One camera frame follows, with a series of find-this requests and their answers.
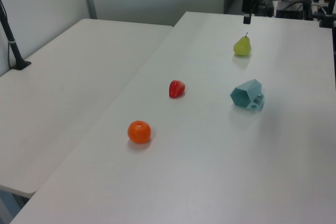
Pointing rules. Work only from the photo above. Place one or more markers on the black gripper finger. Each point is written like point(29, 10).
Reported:
point(257, 1)
point(247, 7)

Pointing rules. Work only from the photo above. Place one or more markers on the teal hexagonal mug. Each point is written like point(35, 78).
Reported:
point(249, 87)

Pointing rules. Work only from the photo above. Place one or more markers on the black electronics box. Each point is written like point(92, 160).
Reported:
point(292, 7)

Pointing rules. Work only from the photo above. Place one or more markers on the green pear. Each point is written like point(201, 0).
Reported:
point(242, 47)

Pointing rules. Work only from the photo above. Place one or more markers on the black clamp stand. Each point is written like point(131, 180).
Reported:
point(326, 14)

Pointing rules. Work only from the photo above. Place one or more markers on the red strawberry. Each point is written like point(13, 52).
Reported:
point(176, 89)

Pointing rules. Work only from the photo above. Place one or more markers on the orange fruit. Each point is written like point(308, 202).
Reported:
point(139, 132)

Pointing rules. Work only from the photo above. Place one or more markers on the black camera stand pole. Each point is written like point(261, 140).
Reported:
point(16, 51)

